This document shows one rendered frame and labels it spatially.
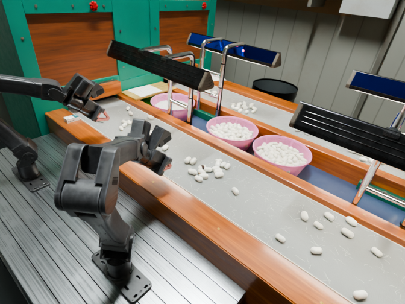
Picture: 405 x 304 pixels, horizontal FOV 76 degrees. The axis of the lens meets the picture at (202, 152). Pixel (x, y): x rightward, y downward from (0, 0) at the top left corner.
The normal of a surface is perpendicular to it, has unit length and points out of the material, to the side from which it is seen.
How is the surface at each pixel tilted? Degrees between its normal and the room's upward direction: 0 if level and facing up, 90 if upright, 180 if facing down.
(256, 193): 0
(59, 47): 90
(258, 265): 0
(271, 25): 90
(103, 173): 40
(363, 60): 90
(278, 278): 0
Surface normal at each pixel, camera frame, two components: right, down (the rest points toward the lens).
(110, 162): 0.01, -0.29
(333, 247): 0.07, -0.84
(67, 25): 0.75, 0.41
